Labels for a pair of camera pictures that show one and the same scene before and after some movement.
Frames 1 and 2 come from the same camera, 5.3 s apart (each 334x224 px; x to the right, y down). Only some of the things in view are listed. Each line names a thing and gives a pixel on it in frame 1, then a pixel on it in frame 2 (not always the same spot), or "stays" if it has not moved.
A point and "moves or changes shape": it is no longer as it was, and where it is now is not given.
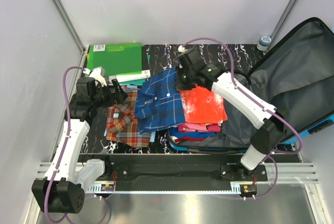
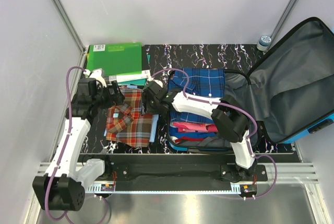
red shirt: [187, 138] stays
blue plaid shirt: [158, 104] moves or changes shape
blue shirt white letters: [174, 132] stays
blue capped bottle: [264, 43] stays
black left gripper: [117, 97] stays
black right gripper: [179, 85] -> [146, 108]
